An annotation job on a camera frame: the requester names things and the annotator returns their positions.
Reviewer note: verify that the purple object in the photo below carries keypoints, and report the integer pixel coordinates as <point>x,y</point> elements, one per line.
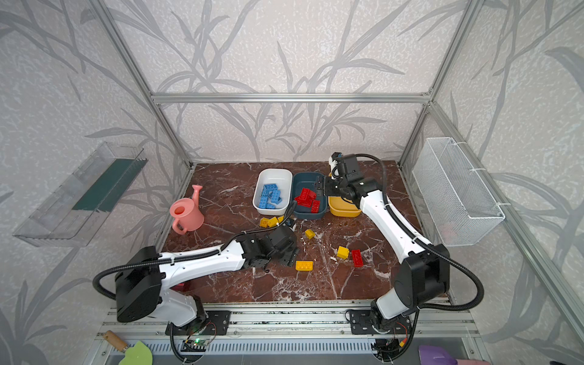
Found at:
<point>433,355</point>

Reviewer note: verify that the red metallic can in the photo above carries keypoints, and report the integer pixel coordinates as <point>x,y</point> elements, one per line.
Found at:
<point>182,287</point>

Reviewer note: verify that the green trowel wooden handle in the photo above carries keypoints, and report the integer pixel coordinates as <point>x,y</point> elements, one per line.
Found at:
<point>138,354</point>

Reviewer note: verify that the pink watering can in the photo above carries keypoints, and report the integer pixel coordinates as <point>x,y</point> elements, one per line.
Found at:
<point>186,213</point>

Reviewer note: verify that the white wire mesh basket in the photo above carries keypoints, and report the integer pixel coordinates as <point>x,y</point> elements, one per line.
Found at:
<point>461,206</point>

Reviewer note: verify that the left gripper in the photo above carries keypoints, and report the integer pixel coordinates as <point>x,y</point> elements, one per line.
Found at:
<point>290,255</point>

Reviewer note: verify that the white rectangular container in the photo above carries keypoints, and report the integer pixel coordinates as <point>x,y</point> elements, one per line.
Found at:
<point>283,179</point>

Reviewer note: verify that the yellow rectangular container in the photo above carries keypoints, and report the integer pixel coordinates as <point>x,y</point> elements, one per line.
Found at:
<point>339,208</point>

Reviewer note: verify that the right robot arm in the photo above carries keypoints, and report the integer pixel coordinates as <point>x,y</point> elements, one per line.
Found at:
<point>424,268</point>

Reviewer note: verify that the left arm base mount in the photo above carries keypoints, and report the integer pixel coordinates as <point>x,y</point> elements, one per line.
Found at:
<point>216,323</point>

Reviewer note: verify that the clear plastic wall shelf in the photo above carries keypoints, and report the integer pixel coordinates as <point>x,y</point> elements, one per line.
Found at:
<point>73,214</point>

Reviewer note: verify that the small yellow lego brick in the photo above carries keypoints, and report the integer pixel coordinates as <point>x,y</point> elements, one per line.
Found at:
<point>343,252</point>
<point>309,234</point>

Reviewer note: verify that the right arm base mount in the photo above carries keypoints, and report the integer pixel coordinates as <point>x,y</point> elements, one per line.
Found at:
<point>361,323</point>

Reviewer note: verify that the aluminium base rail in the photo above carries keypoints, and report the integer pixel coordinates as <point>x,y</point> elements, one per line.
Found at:
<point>320,327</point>

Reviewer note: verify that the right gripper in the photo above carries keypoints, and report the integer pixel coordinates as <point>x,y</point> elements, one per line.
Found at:
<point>326,186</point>

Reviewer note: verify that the teal rectangular container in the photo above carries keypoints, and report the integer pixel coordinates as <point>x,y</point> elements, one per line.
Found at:
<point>315,182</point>

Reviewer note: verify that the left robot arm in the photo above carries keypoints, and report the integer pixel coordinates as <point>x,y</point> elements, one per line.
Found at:
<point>144,287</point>

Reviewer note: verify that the small red lego brick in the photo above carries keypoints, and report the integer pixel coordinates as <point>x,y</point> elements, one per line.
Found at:
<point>307,194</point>

